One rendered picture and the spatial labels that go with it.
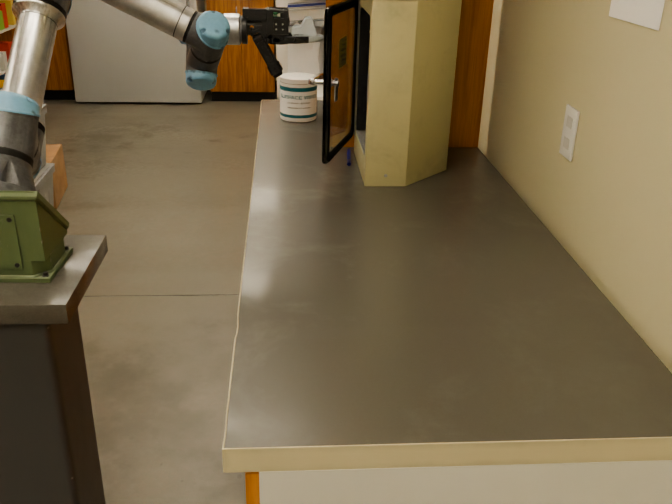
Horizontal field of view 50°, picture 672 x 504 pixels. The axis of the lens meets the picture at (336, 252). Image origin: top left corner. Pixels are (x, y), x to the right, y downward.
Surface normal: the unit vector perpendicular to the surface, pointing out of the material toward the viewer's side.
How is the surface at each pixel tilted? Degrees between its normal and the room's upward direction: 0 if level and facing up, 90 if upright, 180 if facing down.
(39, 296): 0
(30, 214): 90
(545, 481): 90
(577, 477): 90
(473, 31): 90
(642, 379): 0
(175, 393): 0
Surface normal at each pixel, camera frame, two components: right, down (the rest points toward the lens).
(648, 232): -1.00, 0.00
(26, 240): 0.03, 0.42
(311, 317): 0.03, -0.90
